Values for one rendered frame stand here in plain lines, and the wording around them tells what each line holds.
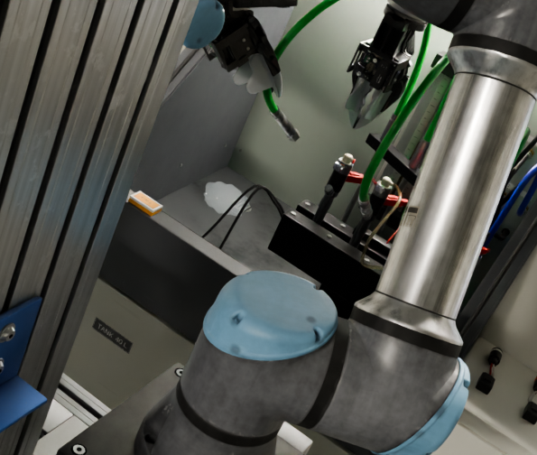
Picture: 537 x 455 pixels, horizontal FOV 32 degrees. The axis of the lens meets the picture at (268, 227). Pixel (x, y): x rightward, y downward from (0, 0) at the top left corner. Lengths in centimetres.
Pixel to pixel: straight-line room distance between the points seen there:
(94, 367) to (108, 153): 106
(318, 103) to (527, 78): 106
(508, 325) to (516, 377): 9
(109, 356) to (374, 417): 88
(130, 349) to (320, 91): 67
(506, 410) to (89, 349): 74
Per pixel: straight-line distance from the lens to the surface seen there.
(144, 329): 165
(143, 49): 69
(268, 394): 90
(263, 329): 86
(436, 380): 93
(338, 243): 167
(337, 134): 196
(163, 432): 97
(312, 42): 195
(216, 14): 125
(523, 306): 162
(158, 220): 156
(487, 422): 145
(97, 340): 173
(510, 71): 95
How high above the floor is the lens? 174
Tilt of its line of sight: 28 degrees down
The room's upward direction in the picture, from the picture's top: 25 degrees clockwise
